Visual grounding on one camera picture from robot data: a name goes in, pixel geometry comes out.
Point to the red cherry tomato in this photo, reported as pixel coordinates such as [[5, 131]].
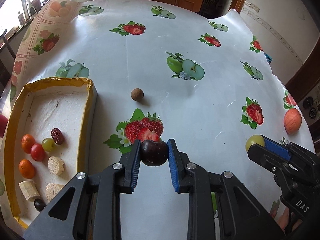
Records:
[[37, 152]]

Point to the red thermos bottle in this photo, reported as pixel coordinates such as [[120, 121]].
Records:
[[3, 124]]

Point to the fruit print tablecloth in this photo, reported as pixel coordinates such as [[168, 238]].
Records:
[[202, 87]]

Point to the red jujube date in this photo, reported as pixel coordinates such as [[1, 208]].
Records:
[[57, 136]]

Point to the hexagonal white freeze-dried block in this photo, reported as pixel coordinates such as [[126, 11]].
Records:
[[29, 190]]

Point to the round freeze-dried piece small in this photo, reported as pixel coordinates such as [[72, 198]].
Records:
[[55, 165]]

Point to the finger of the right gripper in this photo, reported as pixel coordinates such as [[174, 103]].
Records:
[[277, 151], [260, 156]]

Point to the orange tangerine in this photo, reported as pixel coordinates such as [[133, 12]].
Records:
[[27, 142], [26, 169]]

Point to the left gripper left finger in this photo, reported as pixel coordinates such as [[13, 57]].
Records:
[[67, 215]]

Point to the red apple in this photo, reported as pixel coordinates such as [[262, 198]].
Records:
[[292, 121]]

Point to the person's right hand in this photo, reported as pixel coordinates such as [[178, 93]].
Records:
[[284, 219]]

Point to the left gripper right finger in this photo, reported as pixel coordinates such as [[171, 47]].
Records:
[[219, 204]]

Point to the green grape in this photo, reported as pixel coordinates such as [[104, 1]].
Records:
[[255, 139], [48, 144]]

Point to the brown longan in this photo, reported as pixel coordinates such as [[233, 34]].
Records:
[[137, 94]]

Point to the white foam tray yellow rim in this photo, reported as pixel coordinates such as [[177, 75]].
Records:
[[55, 102]]

